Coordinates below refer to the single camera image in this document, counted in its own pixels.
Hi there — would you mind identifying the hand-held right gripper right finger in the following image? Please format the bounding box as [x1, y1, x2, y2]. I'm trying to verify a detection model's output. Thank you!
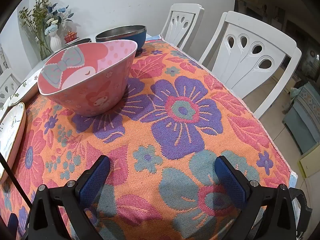
[214, 156, 302, 240]

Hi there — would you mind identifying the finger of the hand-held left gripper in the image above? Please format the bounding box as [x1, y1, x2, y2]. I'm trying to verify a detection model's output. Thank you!
[7, 212, 19, 235]

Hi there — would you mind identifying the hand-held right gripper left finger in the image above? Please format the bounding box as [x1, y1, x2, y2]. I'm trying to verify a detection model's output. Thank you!
[24, 155, 111, 240]

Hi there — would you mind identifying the pink cartoon bowl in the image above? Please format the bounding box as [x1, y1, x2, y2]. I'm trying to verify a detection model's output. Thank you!
[37, 40, 138, 117]

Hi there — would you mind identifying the round pink gold-rimmed plate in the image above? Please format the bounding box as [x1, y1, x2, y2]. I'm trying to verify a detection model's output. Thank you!
[0, 102, 27, 183]

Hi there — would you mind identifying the white plate with green flowers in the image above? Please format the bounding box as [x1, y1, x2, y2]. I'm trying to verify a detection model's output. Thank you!
[5, 77, 42, 107]

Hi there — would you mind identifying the orange floral tablecloth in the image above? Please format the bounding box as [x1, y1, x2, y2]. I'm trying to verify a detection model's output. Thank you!
[0, 39, 292, 240]

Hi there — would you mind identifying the yellow box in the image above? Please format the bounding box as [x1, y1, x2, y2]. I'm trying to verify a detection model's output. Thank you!
[297, 145, 320, 179]

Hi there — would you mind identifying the teal blanket on furniture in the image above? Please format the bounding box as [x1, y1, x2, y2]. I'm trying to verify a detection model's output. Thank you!
[282, 82, 320, 155]

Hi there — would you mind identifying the white dining chair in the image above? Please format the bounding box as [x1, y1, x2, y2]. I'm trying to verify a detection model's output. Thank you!
[0, 69, 20, 105]
[160, 3, 205, 53]
[199, 11, 302, 120]

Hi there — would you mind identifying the red steel bowl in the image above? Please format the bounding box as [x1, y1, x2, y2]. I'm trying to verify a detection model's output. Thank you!
[59, 38, 93, 52]

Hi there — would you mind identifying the white vase with blue flowers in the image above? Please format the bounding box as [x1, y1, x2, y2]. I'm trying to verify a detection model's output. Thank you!
[44, 2, 75, 52]

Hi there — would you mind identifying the glass vase with dried flowers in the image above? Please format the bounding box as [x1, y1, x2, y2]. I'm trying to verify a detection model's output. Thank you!
[19, 0, 52, 60]

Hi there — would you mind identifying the red lidded cup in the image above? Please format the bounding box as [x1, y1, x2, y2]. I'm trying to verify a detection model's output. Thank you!
[64, 31, 77, 43]

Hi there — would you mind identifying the blue steel bowl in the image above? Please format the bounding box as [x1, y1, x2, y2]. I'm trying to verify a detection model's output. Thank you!
[95, 25, 147, 49]

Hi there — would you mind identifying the black cable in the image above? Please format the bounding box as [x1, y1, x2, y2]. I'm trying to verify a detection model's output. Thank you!
[0, 152, 33, 208]

